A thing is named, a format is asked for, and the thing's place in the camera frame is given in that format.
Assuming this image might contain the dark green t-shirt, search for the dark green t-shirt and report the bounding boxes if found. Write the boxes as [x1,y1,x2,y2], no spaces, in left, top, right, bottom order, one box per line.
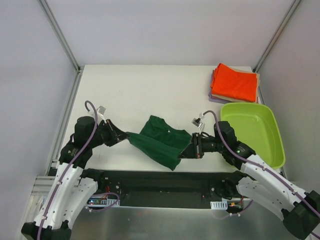
[127,115,192,171]

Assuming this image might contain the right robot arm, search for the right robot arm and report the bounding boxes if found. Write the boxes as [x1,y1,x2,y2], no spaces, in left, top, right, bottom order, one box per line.
[179,121,320,240]

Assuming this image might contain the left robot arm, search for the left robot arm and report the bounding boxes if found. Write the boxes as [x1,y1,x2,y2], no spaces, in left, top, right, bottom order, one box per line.
[21,116,129,240]

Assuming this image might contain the purple folded t-shirt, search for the purple folded t-shirt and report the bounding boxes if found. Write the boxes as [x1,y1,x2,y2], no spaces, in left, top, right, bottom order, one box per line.
[208,70,228,104]

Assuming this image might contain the beige folded t-shirt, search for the beige folded t-shirt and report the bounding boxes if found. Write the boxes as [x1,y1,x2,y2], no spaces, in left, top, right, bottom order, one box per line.
[211,66,262,104]

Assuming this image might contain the lime green plastic tray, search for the lime green plastic tray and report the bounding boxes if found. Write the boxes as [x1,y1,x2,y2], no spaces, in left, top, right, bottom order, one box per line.
[220,102,286,169]

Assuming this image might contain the orange folded t-shirt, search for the orange folded t-shirt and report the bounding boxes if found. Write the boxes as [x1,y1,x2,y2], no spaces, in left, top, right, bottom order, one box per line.
[210,62,258,103]

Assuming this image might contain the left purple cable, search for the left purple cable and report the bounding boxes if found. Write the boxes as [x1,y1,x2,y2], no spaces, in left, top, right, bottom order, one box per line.
[36,100,121,240]

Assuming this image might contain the purple cable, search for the purple cable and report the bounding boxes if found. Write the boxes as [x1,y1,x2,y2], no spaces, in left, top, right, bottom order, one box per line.
[199,110,320,240]
[36,100,121,240]

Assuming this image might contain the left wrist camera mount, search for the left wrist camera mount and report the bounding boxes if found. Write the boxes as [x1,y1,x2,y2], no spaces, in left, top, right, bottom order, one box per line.
[96,105,106,124]

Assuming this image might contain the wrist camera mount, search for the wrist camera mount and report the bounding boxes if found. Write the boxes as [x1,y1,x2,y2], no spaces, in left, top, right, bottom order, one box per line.
[191,117,205,134]
[96,105,106,124]

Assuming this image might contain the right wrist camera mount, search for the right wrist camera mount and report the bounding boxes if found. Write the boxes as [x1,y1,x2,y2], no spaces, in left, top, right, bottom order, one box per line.
[191,117,205,134]

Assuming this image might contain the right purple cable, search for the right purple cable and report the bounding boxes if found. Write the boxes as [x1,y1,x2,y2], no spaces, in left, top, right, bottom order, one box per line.
[199,110,320,240]

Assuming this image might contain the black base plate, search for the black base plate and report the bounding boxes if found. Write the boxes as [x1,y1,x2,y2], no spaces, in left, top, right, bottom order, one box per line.
[90,170,242,209]

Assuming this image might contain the right white cable duct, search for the right white cable duct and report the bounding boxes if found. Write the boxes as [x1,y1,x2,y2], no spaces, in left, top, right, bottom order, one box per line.
[210,200,228,211]

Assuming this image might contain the white cable duct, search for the white cable duct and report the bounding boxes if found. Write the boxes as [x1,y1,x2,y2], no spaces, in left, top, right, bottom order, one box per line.
[86,195,121,209]
[210,200,228,211]

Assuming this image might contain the left white cable duct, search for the left white cable duct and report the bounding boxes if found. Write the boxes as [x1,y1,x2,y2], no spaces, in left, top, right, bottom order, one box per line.
[86,195,121,209]

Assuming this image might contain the left aluminium frame post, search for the left aluminium frame post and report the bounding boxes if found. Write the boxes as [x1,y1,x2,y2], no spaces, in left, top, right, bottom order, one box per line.
[37,0,85,73]

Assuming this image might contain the aluminium frame post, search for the aluminium frame post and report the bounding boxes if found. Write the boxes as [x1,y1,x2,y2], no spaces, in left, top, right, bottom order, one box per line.
[251,0,304,73]
[37,0,85,73]

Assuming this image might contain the right aluminium frame post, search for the right aluminium frame post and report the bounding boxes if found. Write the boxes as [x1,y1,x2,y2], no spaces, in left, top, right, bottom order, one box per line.
[251,0,304,73]

